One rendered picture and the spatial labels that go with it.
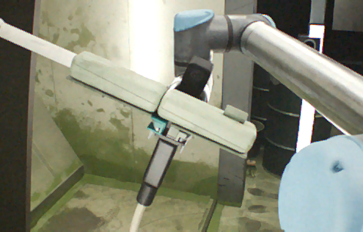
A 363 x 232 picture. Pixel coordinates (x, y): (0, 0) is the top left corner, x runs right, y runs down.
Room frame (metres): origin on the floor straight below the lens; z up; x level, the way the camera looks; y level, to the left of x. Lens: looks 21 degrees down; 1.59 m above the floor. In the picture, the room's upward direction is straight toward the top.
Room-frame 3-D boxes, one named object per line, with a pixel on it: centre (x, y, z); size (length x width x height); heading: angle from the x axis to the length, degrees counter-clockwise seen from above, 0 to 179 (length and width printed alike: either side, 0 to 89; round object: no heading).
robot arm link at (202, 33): (0.85, -0.04, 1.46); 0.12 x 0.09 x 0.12; 105
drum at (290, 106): (2.87, -1.01, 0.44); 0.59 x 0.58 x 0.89; 178
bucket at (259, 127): (3.17, -0.64, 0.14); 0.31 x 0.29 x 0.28; 163
